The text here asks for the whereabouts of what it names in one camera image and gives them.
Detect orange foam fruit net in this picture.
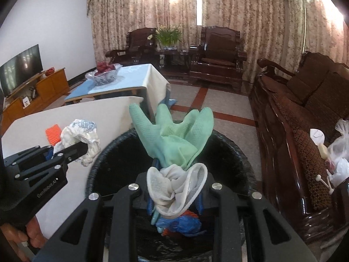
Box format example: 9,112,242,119
45,124,62,146

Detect white plastic bag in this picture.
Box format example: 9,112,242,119
53,119,101,167

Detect green rubber glove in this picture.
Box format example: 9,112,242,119
128,102,215,226

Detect blue plastic bag trash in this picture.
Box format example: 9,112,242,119
156,215,202,237

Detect black trash bin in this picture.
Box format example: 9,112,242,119
86,129,256,261

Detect person's left hand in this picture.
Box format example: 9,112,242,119
1,216,47,256

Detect white router box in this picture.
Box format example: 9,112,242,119
22,97,31,108

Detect wooden TV cabinet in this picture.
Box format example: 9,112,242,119
1,68,70,134

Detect flat screen television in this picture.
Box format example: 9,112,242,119
1,44,43,97

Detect red ornament on cabinet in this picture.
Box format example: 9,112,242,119
45,67,56,76

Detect glass fruit bowl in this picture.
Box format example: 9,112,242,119
85,63,122,86

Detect red apples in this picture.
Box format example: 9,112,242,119
96,62,115,74

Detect white plastic bags on sofa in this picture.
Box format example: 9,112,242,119
310,119,348,195

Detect blue coffee table cloth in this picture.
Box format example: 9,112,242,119
64,63,171,115

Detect dark wooden sofa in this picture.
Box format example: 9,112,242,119
249,52,348,243

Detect left dark wooden armchair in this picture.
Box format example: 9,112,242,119
105,27,157,66

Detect dark wooden armchair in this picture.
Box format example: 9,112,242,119
105,27,157,66
189,26,247,91

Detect right dark wooden armchair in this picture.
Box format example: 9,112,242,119
189,26,247,91

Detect dark wooden side table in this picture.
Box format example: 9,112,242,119
156,50,192,74

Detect green potted plant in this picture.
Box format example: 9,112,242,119
147,26,182,51

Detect floral curtains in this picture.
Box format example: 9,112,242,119
87,0,348,82

